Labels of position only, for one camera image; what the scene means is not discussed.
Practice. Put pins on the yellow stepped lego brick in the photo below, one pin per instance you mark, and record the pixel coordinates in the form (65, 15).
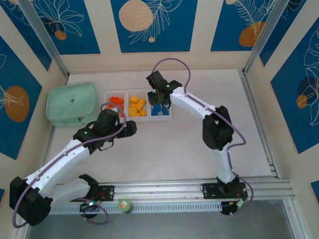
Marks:
(142, 102)

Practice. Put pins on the long yellow lego brick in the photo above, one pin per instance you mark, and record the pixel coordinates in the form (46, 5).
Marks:
(134, 112)

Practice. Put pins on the small yellow lego brick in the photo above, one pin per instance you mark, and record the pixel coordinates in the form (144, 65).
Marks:
(134, 99)

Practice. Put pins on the yellow-orange lego brick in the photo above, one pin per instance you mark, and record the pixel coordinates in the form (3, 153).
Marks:
(133, 106)

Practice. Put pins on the red-orange lego brick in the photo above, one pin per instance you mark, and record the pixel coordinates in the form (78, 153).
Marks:
(120, 106)

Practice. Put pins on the orange rectangular lego brick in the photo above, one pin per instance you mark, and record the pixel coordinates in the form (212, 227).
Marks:
(117, 100)

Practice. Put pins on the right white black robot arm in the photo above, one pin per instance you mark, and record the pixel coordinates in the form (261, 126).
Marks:
(194, 104)

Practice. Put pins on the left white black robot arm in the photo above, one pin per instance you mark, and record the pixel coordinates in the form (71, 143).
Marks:
(57, 163)

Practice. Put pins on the white three-compartment plastic tray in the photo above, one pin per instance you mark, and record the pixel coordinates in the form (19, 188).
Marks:
(126, 99)

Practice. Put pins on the mint green fabric pouch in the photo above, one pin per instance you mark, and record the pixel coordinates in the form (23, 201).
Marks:
(71, 102)

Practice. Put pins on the green tape roll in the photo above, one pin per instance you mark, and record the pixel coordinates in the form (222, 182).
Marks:
(125, 205)

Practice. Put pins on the aluminium table side rail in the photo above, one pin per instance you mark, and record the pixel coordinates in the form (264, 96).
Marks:
(51, 134)
(249, 94)

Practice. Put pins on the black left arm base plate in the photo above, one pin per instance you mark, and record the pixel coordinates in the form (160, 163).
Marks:
(109, 193)

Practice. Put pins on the aluminium mounting rail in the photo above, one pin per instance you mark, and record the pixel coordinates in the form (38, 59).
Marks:
(159, 190)

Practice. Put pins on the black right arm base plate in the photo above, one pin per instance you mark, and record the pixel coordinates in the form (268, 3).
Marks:
(210, 191)

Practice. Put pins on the aluminium frame post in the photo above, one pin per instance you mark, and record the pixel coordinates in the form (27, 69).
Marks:
(266, 32)
(43, 32)

